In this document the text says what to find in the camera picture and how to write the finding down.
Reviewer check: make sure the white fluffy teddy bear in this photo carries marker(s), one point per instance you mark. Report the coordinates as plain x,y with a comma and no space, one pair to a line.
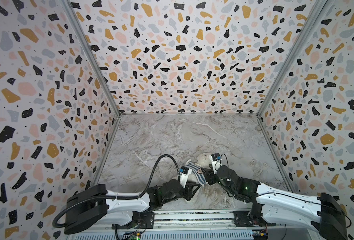
204,160

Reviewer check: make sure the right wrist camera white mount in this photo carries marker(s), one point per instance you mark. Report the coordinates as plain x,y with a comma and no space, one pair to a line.
216,162

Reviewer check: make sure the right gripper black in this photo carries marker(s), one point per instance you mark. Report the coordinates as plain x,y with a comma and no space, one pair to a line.
214,174

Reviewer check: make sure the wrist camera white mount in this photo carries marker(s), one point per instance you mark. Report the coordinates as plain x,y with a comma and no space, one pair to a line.
184,173
216,162

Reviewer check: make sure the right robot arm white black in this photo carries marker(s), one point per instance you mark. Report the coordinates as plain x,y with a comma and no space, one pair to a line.
321,214

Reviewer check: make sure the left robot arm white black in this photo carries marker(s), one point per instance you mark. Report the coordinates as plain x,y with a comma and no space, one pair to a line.
98,205

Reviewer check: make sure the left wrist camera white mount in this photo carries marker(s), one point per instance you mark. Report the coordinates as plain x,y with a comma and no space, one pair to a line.
184,173

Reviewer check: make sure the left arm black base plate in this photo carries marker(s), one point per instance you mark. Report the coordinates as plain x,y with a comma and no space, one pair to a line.
144,220

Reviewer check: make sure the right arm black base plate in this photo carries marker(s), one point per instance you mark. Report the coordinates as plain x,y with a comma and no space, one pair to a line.
251,218

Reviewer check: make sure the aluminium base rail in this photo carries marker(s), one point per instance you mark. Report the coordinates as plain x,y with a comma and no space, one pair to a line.
166,219

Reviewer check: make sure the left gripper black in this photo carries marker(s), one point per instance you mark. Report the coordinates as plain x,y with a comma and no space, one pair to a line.
187,186

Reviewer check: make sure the blue white striped knit sweater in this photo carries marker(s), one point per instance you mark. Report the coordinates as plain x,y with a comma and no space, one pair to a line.
196,174

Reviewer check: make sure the grey vented cable duct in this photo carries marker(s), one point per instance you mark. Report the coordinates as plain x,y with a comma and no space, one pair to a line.
176,235

